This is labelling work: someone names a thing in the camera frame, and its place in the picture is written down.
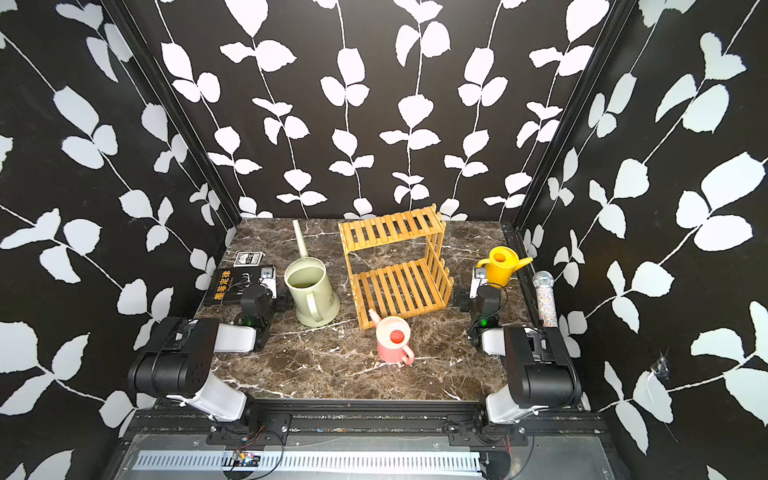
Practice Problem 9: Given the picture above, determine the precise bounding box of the yellow watering can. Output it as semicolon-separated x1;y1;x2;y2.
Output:
476;246;533;288

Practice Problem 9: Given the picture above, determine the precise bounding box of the green watering can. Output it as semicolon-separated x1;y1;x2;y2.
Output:
284;219;340;328

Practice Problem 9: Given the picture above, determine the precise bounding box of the wooden slatted shelf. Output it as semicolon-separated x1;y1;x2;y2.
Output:
338;205;454;330

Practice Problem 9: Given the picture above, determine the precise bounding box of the pink watering can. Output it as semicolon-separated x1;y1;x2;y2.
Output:
368;309;415;365

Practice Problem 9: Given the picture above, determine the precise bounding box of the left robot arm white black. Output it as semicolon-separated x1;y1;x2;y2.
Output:
127;284;293;424

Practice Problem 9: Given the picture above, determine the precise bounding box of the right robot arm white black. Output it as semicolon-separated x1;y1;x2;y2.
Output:
462;283;582;425

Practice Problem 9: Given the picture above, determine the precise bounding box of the playing card box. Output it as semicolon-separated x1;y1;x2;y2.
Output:
233;251;264;268

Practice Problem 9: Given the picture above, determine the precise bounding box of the sprinkles bottle silver cap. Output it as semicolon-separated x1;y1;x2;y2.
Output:
532;271;558;328

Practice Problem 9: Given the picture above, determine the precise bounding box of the small circuit board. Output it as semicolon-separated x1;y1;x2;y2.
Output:
227;452;261;471

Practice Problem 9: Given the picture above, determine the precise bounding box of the white perforated strip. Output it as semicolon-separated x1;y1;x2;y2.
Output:
129;450;483;475

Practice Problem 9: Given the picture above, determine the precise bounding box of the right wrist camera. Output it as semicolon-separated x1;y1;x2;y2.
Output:
469;266;487;299

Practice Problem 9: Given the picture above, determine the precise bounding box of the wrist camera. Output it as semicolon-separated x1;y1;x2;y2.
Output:
259;266;277;299
469;266;487;299

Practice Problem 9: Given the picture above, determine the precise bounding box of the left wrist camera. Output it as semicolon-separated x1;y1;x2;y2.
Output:
259;266;277;299

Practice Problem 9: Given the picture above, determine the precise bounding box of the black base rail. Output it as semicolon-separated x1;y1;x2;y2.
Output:
125;399;608;450

